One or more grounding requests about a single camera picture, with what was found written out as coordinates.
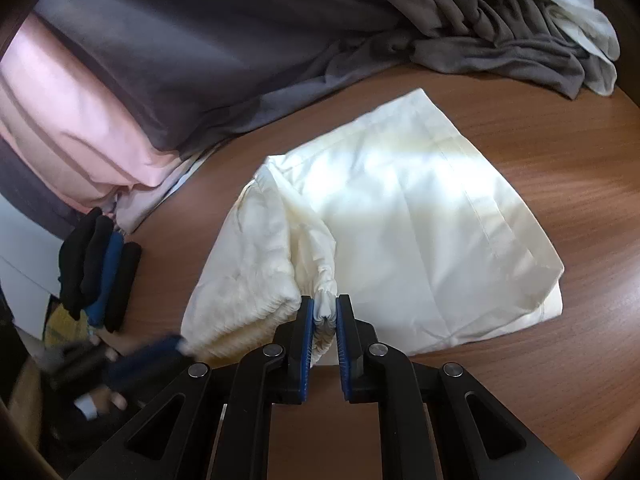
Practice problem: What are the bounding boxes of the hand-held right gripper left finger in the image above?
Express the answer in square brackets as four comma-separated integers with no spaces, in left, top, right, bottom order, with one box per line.
[65,296,316,480]

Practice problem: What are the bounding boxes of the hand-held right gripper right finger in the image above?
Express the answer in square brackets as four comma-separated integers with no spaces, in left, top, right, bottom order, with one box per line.
[336,295,576,480]

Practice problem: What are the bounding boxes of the white sheer curtain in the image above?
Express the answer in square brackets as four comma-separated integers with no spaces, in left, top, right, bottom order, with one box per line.
[510,0,622,97]

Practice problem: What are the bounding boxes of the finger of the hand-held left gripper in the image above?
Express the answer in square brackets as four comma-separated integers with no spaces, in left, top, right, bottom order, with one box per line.
[105,336,190,392]

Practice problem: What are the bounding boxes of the blue folded garment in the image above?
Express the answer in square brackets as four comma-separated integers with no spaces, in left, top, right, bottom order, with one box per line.
[86,231,124,330]

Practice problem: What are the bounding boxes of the person's left hand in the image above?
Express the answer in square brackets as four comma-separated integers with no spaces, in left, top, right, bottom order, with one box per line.
[72,332,143,418]

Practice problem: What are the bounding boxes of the yellow plaid fringed scarf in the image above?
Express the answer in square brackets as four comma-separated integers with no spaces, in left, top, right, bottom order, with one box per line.
[42,305,103,352]

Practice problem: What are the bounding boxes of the black folded garment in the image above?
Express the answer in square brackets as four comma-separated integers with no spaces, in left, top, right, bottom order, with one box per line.
[102,241,144,334]
[58,207,115,321]

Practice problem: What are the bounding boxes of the white pants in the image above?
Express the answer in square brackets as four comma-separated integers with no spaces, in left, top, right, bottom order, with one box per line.
[179,87,566,367]

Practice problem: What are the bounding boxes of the pink curtain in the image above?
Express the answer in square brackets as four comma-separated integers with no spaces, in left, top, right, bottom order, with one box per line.
[0,12,226,235]

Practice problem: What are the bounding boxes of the white cabinet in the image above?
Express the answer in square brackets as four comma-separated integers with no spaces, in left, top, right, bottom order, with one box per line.
[0,200,66,343]

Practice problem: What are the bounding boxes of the wide grey curtain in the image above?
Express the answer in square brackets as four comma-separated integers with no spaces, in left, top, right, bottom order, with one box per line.
[34,0,617,153]

